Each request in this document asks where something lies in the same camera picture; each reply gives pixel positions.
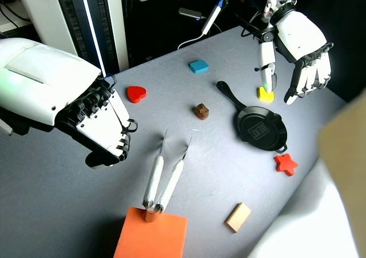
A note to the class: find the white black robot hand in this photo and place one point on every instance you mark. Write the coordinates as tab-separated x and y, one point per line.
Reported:
300	35
43	83

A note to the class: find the brown meat chunk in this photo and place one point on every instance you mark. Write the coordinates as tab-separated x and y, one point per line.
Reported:
201	111

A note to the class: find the black cast iron skillet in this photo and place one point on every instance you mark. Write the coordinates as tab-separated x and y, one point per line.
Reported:
261	129

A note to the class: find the yellow block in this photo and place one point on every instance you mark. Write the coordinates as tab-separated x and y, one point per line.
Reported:
266	97

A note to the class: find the white and black column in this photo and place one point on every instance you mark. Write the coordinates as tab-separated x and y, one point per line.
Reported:
43	12

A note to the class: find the white stick adapter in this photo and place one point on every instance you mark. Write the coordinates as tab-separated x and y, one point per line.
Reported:
211	20

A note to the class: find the red heart block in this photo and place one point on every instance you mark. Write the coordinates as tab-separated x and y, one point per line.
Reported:
136	94

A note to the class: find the blue rounded block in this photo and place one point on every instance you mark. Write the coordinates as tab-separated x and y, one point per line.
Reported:
198	66

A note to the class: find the grey hub device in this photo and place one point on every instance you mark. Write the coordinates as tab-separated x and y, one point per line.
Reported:
188	12

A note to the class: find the grey tablecloth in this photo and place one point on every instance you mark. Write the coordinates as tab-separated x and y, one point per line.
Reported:
71	198

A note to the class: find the red star block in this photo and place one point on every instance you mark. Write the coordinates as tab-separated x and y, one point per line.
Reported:
286	164

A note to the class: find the beige blurred panel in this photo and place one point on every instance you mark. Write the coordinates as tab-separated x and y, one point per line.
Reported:
346	160

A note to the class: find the white backdrop sheet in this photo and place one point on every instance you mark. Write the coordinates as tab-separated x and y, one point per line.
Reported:
300	212

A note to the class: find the orange box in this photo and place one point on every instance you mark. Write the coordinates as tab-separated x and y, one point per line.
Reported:
151	238

